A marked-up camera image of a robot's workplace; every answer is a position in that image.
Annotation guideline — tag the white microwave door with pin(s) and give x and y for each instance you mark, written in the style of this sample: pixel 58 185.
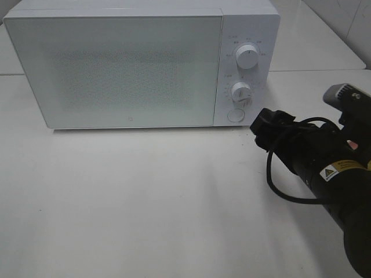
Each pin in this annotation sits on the white microwave door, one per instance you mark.
pixel 120 72

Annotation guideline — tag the upper white power knob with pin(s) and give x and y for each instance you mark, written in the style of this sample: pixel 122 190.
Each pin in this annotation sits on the upper white power knob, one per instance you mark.
pixel 247 56

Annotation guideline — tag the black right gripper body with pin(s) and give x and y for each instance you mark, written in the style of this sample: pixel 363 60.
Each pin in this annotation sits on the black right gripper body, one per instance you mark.
pixel 315 142

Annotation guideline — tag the white microwave oven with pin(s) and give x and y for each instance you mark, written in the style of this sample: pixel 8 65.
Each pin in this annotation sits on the white microwave oven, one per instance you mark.
pixel 243 22

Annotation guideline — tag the lower white timer knob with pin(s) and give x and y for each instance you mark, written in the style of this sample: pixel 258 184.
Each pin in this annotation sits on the lower white timer knob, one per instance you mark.
pixel 240 92

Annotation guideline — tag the round white door button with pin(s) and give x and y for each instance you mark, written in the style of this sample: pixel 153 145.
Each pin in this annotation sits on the round white door button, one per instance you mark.
pixel 236 115

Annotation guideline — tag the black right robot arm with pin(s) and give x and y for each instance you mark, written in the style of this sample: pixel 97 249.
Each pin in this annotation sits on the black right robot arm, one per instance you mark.
pixel 343 188

